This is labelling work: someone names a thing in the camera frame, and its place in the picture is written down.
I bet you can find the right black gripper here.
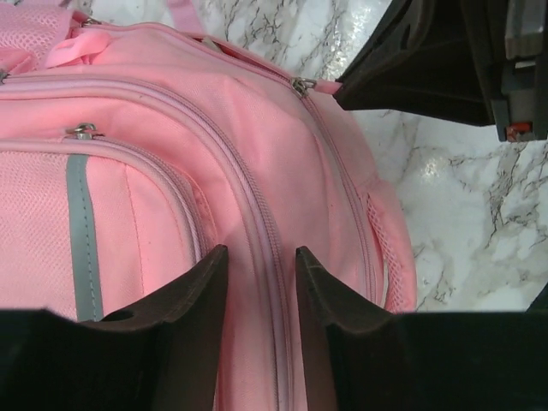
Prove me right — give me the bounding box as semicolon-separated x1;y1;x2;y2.
335;0;547;141

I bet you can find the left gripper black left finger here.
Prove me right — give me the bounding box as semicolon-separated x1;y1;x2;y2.
1;245;229;410

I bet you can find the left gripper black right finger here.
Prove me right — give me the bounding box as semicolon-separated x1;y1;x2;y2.
295;247;547;410

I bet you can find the pink student backpack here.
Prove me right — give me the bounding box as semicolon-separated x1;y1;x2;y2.
1;1;416;410

